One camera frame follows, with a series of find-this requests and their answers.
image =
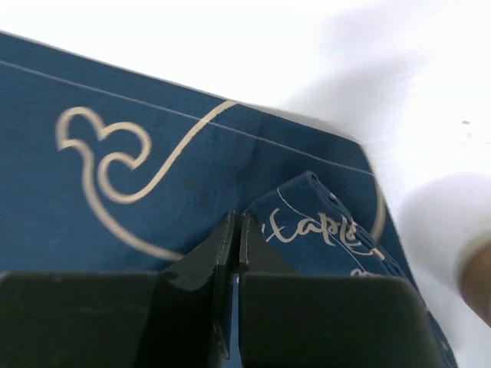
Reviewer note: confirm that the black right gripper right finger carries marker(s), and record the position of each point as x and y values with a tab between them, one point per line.
290	320

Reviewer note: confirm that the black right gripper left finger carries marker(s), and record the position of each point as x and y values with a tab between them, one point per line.
179	317

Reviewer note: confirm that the dark blue embroidered cloth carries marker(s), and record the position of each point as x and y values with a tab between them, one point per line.
105	170

